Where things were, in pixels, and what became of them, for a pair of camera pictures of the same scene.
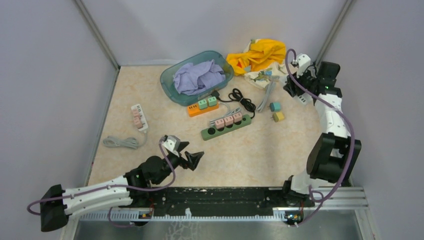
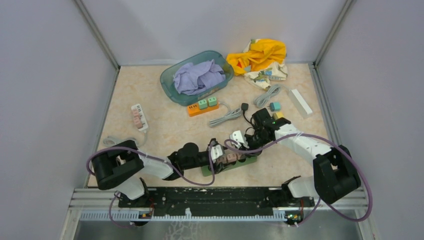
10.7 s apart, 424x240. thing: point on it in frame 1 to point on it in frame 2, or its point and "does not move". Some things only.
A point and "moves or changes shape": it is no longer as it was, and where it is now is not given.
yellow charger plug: (278, 116) does not move
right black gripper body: (305, 81) to (257, 140)
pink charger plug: (219, 123) to (222, 159)
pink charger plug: (237, 117) to (241, 155)
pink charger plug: (228, 120) to (231, 157)
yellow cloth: (262, 52) does not move
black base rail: (218, 200) does not move
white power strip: (306, 98) to (304, 109)
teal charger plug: (275, 106) does not move
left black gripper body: (176, 160) to (216, 169)
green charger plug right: (212, 101) does not move
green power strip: (211, 132) to (206, 170)
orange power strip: (193, 110) does not move
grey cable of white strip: (269, 90) moves or changes shape
